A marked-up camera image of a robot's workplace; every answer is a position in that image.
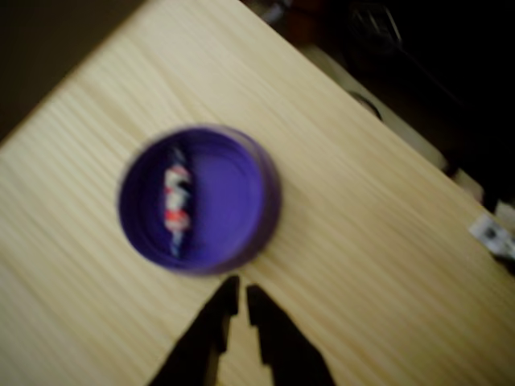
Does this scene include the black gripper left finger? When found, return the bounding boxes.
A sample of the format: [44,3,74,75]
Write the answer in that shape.
[152,276,241,386]

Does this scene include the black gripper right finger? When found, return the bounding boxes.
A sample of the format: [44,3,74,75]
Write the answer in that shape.
[245,284,337,386]

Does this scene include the candy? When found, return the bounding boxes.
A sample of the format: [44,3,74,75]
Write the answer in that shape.
[162,146,195,259]

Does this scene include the purple bowl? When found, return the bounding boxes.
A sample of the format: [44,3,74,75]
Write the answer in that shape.
[116,123,284,278]

